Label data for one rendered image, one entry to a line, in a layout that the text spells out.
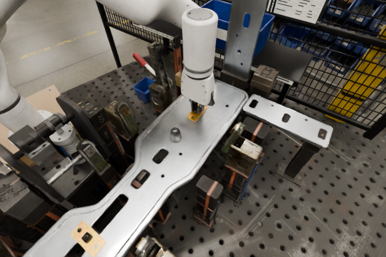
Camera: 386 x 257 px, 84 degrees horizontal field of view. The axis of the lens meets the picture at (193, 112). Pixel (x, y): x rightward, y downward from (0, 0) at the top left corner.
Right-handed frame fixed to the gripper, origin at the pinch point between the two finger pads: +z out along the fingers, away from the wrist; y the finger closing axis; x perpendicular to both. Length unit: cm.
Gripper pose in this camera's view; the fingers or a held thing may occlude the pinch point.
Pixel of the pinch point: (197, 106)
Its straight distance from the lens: 73.0
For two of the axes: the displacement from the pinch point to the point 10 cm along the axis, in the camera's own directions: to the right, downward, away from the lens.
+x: 5.6, -6.3, 5.4
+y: 8.3, 4.3, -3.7
